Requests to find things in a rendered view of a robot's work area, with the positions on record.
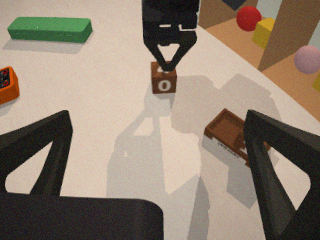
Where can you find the brown wooden number cube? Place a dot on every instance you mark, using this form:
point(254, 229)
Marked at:
point(163, 82)
point(240, 143)

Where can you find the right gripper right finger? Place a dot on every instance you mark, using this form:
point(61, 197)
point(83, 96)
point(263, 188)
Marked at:
point(300, 147)

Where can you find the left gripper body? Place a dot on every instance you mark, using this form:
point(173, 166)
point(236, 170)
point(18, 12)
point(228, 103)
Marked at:
point(156, 13)

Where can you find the green rectangular block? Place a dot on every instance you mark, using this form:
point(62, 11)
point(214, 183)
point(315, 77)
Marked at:
point(60, 29)

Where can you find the brown wooden tray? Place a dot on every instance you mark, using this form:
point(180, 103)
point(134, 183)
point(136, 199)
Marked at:
point(223, 130)

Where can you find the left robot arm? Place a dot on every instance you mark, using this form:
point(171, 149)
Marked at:
point(179, 6)

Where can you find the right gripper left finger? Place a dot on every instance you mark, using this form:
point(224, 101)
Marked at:
point(19, 145)

